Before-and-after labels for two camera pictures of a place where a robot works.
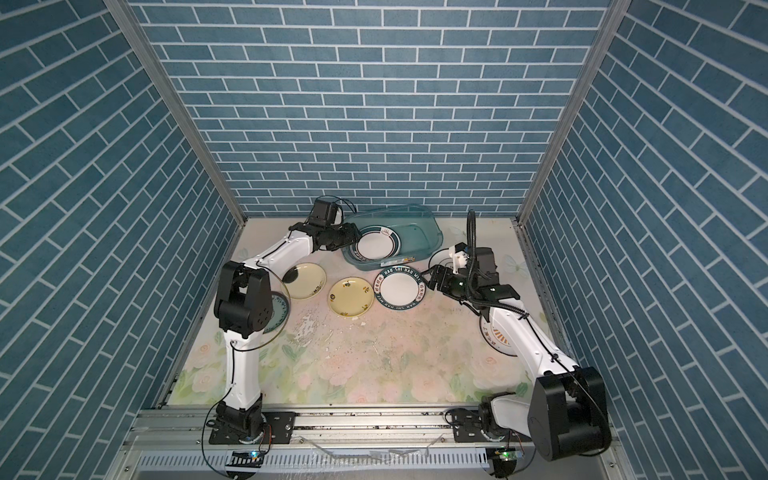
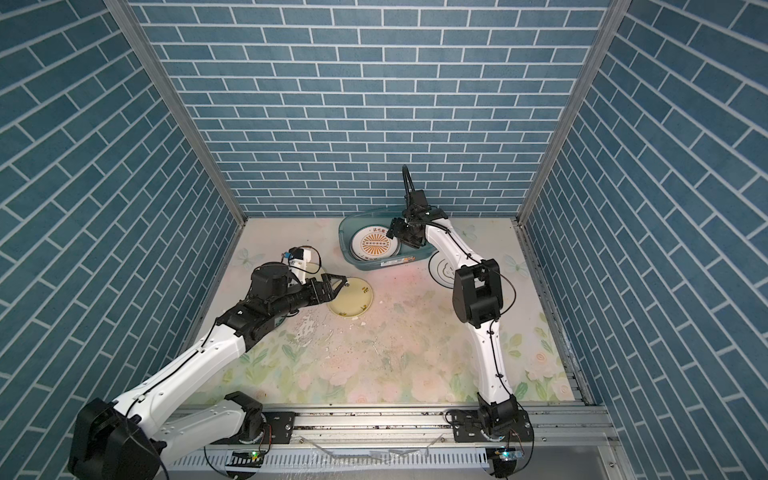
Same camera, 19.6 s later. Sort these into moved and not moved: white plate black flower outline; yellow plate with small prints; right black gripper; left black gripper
Moved: right black gripper; left black gripper
Not moved: white plate black flower outline; yellow plate with small prints
